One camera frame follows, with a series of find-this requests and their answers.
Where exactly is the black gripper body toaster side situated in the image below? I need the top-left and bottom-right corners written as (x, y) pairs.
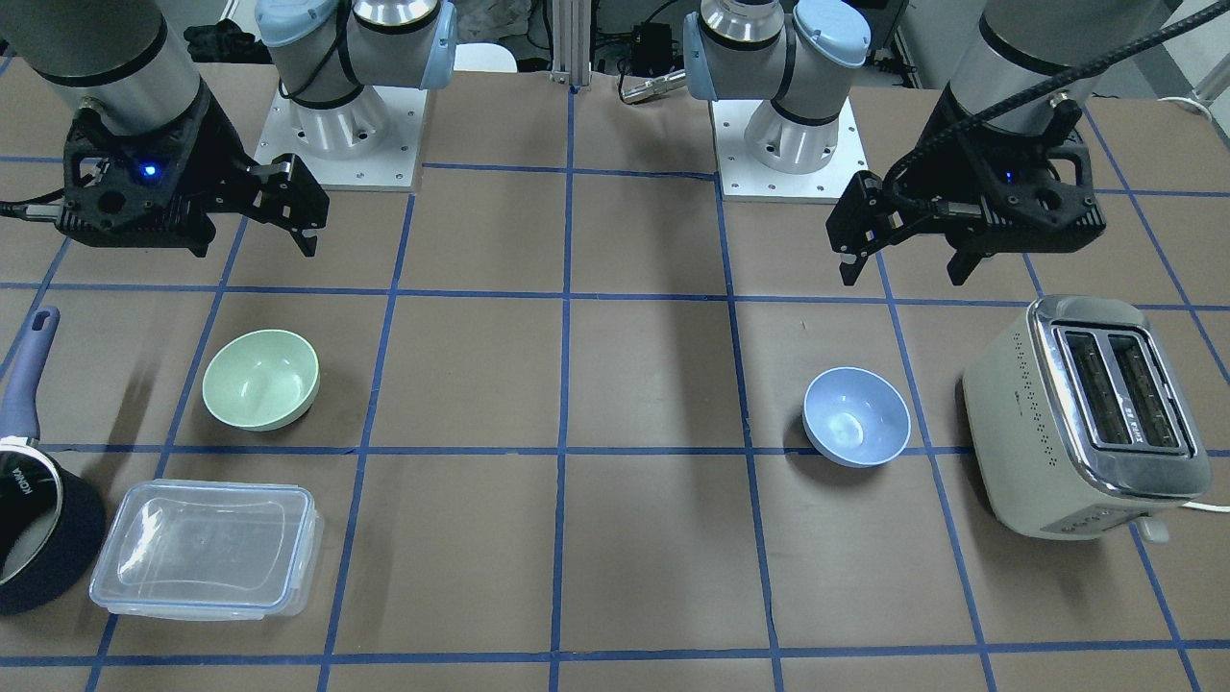
top-left (893, 91), bottom-right (1106, 254)

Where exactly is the black gripper body green side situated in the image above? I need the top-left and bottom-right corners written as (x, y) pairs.
top-left (54, 86), bottom-right (258, 258)

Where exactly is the green bowl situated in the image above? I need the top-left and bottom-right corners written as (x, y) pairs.
top-left (202, 329), bottom-right (321, 431)

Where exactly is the blue bowl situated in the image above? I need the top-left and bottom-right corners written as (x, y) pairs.
top-left (802, 368), bottom-right (913, 470)

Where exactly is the robot arm by toaster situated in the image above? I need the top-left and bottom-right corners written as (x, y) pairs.
top-left (681, 1), bottom-right (1228, 285)

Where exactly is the robot arm by green bowl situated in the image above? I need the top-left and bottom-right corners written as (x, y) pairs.
top-left (2, 1), bottom-right (458, 258)

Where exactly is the cream toaster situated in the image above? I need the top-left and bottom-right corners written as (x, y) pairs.
top-left (961, 295), bottom-right (1212, 543)

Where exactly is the clear plastic container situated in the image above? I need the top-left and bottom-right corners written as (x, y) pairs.
top-left (89, 479), bottom-right (325, 622)

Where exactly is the dark blue saucepan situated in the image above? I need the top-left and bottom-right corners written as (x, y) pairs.
top-left (1, 307), bottom-right (106, 616)

